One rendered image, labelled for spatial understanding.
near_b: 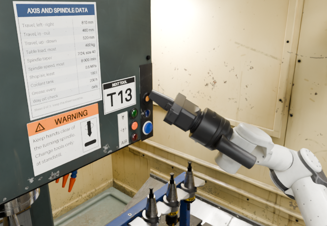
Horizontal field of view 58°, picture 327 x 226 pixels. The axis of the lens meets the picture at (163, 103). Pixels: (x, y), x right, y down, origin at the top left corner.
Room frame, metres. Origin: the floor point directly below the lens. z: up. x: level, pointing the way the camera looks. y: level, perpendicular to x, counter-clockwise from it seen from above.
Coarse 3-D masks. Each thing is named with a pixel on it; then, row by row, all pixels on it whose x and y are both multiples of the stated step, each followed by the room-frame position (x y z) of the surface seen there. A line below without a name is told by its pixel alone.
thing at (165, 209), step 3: (159, 201) 0.92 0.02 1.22; (159, 204) 0.91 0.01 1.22; (162, 204) 0.91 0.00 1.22; (159, 207) 0.89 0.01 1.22; (162, 207) 0.89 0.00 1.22; (165, 207) 0.89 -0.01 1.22; (168, 207) 0.89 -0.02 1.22; (171, 207) 0.89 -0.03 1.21; (162, 210) 0.87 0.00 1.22; (165, 210) 0.87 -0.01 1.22; (168, 210) 0.87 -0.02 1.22; (162, 213) 0.86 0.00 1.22; (165, 213) 0.86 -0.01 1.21; (168, 213) 0.86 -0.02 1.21
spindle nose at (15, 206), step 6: (30, 192) 0.60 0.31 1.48; (36, 192) 0.63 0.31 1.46; (18, 198) 0.58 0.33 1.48; (24, 198) 0.59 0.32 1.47; (30, 198) 0.60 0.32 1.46; (36, 198) 0.62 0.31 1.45; (6, 204) 0.56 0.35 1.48; (12, 204) 0.57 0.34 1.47; (18, 204) 0.58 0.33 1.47; (24, 204) 0.59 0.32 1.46; (30, 204) 0.60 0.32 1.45; (0, 210) 0.55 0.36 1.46; (6, 210) 0.56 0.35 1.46; (12, 210) 0.57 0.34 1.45; (18, 210) 0.58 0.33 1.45; (0, 216) 0.56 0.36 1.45; (6, 216) 0.56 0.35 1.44
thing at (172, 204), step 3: (165, 198) 0.93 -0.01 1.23; (180, 198) 0.93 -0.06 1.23; (165, 201) 0.91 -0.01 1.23; (177, 201) 0.92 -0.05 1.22; (180, 201) 0.92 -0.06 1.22; (165, 204) 0.91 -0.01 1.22; (168, 204) 0.90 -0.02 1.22; (171, 204) 0.90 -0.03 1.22; (174, 204) 0.90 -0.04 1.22; (177, 204) 0.92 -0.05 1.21; (180, 204) 0.93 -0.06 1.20; (174, 207) 0.90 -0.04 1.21
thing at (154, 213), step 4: (148, 196) 0.85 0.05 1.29; (148, 200) 0.84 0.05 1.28; (152, 200) 0.83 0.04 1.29; (148, 204) 0.83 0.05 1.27; (152, 204) 0.83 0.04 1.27; (156, 204) 0.84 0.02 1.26; (148, 208) 0.83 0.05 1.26; (152, 208) 0.83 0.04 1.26; (156, 208) 0.84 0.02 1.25; (148, 212) 0.83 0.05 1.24; (152, 212) 0.83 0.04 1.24; (156, 212) 0.83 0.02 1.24; (148, 216) 0.83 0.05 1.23; (152, 216) 0.83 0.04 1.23
